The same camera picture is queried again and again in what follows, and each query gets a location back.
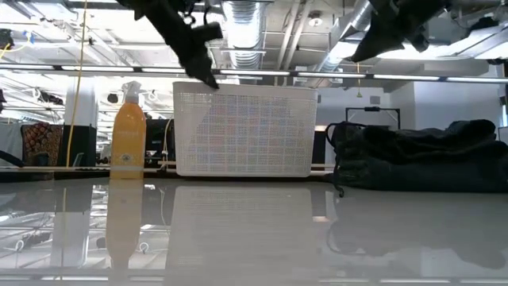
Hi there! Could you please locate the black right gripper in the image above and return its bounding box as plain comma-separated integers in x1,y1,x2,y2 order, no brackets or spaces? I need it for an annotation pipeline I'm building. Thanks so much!
351,0,453,64

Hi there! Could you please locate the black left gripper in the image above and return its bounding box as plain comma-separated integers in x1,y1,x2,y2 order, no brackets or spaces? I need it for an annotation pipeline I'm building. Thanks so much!
117,0,221,91

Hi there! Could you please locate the dark navy garment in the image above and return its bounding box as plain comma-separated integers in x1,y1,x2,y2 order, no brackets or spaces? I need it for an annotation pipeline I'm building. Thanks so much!
325,118,508,198

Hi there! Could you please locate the white perforated laundry basket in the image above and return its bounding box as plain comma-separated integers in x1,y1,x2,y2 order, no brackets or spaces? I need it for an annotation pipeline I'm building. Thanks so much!
172,81,319,178

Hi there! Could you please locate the black equipment box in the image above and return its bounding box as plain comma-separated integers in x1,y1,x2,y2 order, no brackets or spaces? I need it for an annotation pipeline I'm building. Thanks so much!
144,118,175,160

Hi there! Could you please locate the orange spray bottle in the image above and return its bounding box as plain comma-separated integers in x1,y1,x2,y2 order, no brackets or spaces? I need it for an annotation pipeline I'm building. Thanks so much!
110,80,148,180

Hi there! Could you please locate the black cabinet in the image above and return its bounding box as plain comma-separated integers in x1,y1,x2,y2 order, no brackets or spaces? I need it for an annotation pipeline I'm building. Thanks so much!
61,125,98,168

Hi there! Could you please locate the red patterned cloth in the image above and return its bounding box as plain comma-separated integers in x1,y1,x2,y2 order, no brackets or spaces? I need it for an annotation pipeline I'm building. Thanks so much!
20,122,64,167

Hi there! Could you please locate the light wooden desk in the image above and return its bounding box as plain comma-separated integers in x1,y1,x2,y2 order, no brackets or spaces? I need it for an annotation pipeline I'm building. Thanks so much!
0,160,337,176

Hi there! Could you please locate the black chair armrest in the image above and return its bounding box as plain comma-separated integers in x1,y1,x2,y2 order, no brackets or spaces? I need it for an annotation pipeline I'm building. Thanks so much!
0,149,25,169

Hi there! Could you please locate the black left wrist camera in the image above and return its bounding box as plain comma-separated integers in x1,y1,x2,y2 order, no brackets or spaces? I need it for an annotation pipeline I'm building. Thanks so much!
191,21,224,43

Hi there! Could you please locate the black metal rack frame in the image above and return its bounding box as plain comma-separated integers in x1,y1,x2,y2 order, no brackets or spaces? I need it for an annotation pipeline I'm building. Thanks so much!
344,106,401,130

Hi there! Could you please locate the yellow cable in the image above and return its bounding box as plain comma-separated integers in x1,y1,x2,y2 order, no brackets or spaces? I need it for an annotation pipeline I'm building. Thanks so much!
65,0,88,168

